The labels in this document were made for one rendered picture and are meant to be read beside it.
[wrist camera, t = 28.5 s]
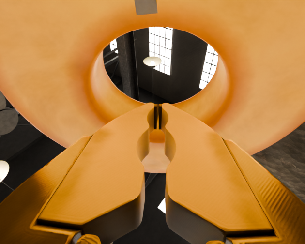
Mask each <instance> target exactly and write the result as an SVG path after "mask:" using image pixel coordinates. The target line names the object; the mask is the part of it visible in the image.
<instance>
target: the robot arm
mask: <svg viewBox="0 0 305 244"><path fill-rule="evenodd" d="M157 121H158V124H159V130H162V132H163V133H164V134H165V146H164V154H165V155H166V157H167V158H168V159H169V160H170V164H169V165H168V167H167V171H166V189H165V209H166V223H167V225H168V227H169V228H170V229H171V230H172V231H173V232H175V233H176V234H178V235H179V236H181V237H182V238H184V239H185V240H187V241H188V242H190V243H191V244H305V204H304V203H303V202H302V201H301V200H300V199H299V198H298V197H297V196H296V195H295V194H294V193H293V192H291V191H290V190H289V189H288V188H287V187H286V186H285V185H284V184H283V183H282V182H280V181H279V180H278V179H277V178H276V177H275V176H274V175H272V174H271V173H270V172H269V171H268V170H266V169H265V168H264V167H263V166H262V165H261V164H259V163H258V162H257V161H256V160H255V159H254V158H253V157H251V156H250V155H249V154H248V153H247V152H245V151H244V150H243V149H242V148H241V147H240V146H238V145H237V144H236V143H235V142H234V141H233V140H224V139H223V138H221V137H220V135H219V134H218V133H216V132H215V131H214V130H213V129H211V128H210V127H209V126H207V125H206V124H205V123H203V122H202V121H200V120H198V119H196V118H195V117H193V116H191V115H189V114H187V113H186V112H184V111H182V110H180V109H178V108H176V107H175V106H173V105H171V104H169V103H163V104H154V103H146V104H144V105H142V106H140V107H138V108H136V109H134V110H132V111H130V112H128V113H126V114H123V115H121V116H119V117H117V118H116V119H114V120H112V121H110V122H109V123H107V124H106V125H104V126H103V127H102V128H100V129H99V130H98V131H97V132H95V133H94V134H93V135H92V136H83V137H81V138H80V139H79V140H77V141H76V142H75V143H74V144H72V145H71V146H70V147H68V148H67V149H66V150H64V151H63V152H62V153H60V154H59V155H58V156H56V157H55V158H54V159H53V160H51V161H50V162H49V163H47V164H46V165H45V166H43V167H42V168H41V169H40V170H38V171H37V172H36V173H34V174H33V175H32V176H30V177H29V178H28V179H26V180H25V181H24V182H23V183H22V184H21V185H20V186H19V187H17V188H16V189H15V190H14V191H13V192H12V193H11V194H10V195H9V196H8V197H6V198H5V199H4V200H3V201H2V202H1V203H0V244H112V243H113V241H115V240H116V239H118V238H120V237H122V236H124V235H126V234H127V233H129V232H131V231H133V230H135V229H136V228H137V227H138V226H139V225H140V224H141V221H142V217H143V210H144V202H145V178H144V166H143V164H142V161H143V159H144V158H145V157H146V156H147V155H148V154H149V152H150V136H149V135H150V134H151V133H152V132H153V131H154V129H157Z"/></svg>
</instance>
